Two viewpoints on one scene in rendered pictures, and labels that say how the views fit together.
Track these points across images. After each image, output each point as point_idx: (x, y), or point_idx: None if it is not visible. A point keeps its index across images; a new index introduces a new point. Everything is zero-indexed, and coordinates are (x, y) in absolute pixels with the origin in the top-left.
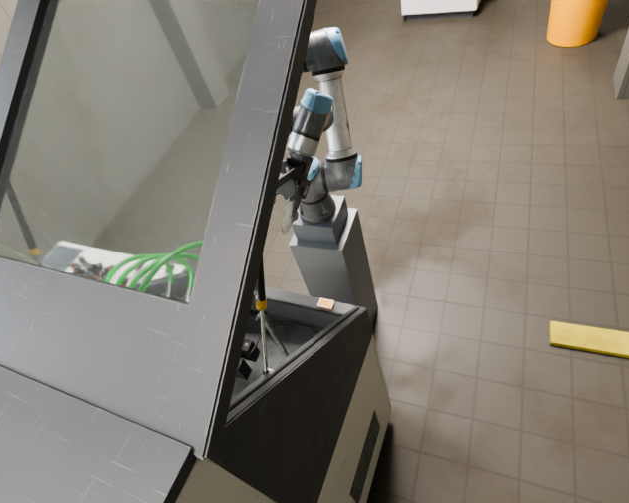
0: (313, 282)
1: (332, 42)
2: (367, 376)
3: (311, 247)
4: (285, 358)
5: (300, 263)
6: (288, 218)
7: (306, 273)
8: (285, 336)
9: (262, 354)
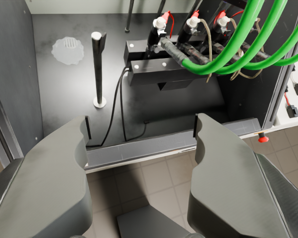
0: (167, 226)
1: None
2: None
3: None
4: (111, 105)
5: (186, 234)
6: (47, 146)
7: (176, 229)
8: (126, 125)
9: (136, 99)
